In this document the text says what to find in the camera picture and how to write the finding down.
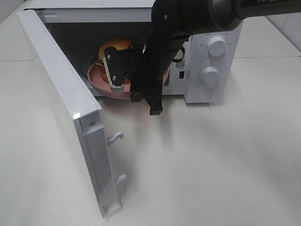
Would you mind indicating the white microwave oven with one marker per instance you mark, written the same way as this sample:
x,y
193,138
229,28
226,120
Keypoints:
x,y
80,27

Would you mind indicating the pink round plate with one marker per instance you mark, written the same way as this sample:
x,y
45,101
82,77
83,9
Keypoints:
x,y
102,87

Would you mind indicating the white microwave door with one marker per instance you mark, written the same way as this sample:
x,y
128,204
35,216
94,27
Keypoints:
x,y
76,110

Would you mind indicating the white microwave knob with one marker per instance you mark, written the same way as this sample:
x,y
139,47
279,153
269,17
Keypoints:
x,y
216,46
210,75

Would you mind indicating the burger with sesame bun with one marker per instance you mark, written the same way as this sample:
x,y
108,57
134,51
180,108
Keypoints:
x,y
119,44

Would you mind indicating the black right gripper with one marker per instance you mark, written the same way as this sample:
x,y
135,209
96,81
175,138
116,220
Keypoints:
x,y
145,68

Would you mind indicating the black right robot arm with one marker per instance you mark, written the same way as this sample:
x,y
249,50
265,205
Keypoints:
x,y
174,21

